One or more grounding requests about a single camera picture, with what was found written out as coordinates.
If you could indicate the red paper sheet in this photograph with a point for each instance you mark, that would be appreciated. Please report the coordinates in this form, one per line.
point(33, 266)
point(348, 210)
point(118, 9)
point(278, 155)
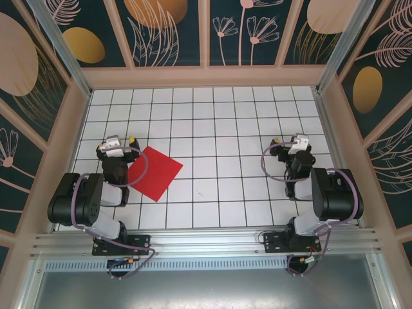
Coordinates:
point(157, 175)

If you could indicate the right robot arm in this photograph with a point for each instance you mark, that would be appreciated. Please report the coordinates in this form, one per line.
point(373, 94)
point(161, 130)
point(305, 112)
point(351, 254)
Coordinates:
point(338, 193)

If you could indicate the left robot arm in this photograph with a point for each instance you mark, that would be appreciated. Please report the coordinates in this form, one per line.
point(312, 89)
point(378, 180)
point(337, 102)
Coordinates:
point(71, 199)

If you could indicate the grey metal sheet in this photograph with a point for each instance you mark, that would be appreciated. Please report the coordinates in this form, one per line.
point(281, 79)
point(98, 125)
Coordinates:
point(206, 289)

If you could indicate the small controller board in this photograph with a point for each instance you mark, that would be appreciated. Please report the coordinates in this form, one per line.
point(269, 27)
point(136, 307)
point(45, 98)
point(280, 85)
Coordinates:
point(310, 259)
point(119, 262)

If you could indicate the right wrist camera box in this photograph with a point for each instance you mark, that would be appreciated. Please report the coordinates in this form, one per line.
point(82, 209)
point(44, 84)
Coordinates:
point(299, 145)

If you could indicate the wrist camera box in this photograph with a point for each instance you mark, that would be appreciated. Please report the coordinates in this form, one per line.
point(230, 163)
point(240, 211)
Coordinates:
point(112, 148)
point(299, 145)

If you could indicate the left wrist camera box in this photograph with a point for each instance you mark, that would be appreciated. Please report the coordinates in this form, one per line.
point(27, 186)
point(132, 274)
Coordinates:
point(112, 148)

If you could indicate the aluminium side rail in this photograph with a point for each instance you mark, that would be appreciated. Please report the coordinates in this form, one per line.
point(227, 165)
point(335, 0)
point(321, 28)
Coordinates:
point(326, 128)

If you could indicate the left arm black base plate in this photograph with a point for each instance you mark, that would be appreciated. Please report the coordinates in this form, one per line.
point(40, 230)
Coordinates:
point(141, 243)

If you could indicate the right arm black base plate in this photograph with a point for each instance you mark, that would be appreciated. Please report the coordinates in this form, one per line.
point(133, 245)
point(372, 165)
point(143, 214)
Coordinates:
point(273, 241)

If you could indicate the aluminium corner post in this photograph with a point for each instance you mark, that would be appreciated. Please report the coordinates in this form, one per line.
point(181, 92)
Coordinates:
point(341, 48)
point(64, 54)

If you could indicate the aluminium mounting rail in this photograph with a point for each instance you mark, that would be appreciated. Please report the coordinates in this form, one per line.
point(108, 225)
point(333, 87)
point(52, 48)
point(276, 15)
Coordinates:
point(206, 241)

